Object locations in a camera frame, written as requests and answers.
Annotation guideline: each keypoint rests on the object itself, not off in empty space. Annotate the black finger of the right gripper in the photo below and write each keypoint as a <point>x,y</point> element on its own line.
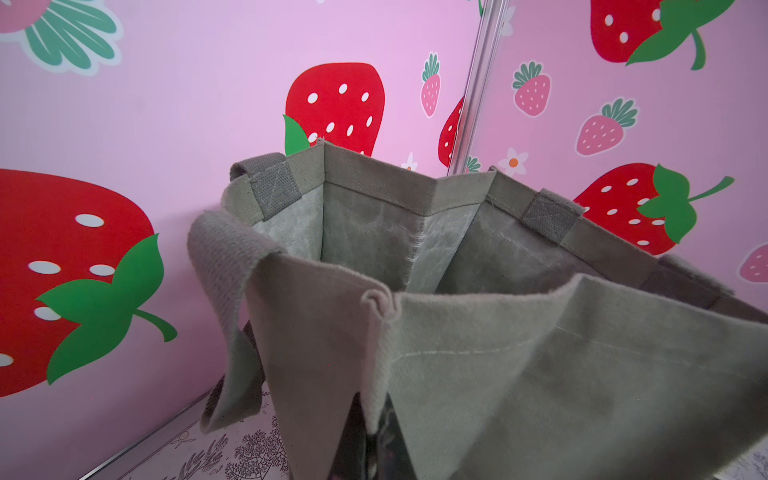
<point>392,459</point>

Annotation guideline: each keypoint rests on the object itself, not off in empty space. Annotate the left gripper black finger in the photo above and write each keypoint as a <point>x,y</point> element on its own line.
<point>350,459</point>

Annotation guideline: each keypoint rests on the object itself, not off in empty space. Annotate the grey-green canvas tote bag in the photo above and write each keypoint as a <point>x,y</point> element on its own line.
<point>516,338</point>

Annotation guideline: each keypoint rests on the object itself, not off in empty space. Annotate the right corner aluminium post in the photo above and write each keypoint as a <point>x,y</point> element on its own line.
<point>485,47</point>

